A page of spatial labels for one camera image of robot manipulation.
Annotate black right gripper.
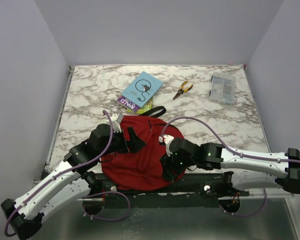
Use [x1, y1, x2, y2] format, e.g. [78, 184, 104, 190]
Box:
[159, 150, 197, 180]

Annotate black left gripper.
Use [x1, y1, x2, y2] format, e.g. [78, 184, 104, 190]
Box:
[98, 126, 146, 158]

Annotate red student backpack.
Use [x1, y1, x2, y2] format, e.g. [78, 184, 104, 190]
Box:
[101, 106, 186, 192]

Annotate light blue book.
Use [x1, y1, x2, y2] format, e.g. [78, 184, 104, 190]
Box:
[121, 71, 163, 108]

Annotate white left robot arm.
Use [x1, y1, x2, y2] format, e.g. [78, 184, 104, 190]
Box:
[1, 123, 146, 240]

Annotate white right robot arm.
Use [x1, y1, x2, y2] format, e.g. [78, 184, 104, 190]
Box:
[159, 135, 300, 196]

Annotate green book under stack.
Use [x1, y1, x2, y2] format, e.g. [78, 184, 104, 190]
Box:
[136, 98, 153, 115]

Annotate clear plastic organizer box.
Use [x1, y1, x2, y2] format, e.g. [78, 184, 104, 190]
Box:
[209, 72, 236, 105]

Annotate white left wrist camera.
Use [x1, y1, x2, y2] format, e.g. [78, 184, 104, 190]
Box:
[109, 112, 124, 133]

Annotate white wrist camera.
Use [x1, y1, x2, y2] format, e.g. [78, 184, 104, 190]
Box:
[158, 134, 175, 157]
[109, 112, 124, 133]

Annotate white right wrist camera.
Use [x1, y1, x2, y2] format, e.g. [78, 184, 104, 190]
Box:
[158, 134, 175, 157]

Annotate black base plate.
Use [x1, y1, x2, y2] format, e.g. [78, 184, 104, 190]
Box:
[40, 172, 251, 208]

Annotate yellow handled pliers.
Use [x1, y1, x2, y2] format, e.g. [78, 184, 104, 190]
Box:
[173, 80, 194, 100]

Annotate aluminium mounting rail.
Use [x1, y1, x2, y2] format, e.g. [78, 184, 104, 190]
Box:
[32, 179, 295, 201]

